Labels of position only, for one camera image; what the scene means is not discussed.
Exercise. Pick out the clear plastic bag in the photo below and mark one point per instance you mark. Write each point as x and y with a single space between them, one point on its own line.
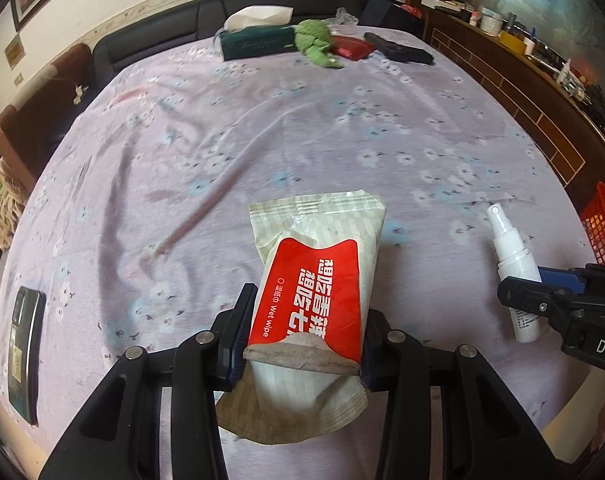
345 16

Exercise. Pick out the red label wet wipe packet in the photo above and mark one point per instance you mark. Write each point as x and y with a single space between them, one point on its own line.
307 285

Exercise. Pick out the wall mirror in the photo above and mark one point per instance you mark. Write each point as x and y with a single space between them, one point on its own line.
557 0

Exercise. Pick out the small gold wall plaque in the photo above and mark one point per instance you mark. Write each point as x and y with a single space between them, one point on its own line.
14 51

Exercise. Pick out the red mesh plastic basket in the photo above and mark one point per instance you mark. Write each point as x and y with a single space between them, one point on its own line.
602 230

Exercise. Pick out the green tissue box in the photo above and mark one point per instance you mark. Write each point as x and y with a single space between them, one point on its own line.
255 42

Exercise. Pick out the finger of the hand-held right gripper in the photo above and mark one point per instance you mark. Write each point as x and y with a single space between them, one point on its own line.
562 277
527 296

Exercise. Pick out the brown armchair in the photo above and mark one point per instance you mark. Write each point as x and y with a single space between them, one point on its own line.
37 120

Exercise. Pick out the white spray bottle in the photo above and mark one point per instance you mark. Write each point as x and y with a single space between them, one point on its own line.
512 250

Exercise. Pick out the patterned cloth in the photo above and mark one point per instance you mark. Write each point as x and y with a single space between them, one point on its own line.
2 205

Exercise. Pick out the red wallet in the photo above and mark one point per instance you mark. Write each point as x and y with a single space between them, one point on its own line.
350 49

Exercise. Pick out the green plush toy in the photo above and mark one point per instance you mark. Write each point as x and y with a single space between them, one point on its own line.
312 37

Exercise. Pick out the dark sofa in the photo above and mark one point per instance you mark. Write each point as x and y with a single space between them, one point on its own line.
182 15

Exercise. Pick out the black smartphone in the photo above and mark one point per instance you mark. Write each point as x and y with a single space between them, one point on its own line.
25 355

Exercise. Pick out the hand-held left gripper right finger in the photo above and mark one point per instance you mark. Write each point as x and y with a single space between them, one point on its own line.
377 350

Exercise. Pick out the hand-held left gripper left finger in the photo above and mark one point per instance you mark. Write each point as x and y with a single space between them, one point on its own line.
240 320

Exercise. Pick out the navy bag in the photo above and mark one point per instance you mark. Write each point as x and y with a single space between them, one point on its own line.
387 15

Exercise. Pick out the brick pattern wooden counter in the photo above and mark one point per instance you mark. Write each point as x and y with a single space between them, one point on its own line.
522 105

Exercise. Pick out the yellow box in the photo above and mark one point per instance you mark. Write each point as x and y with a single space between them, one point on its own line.
513 41

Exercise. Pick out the white jar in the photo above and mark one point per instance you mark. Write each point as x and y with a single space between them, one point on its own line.
492 21

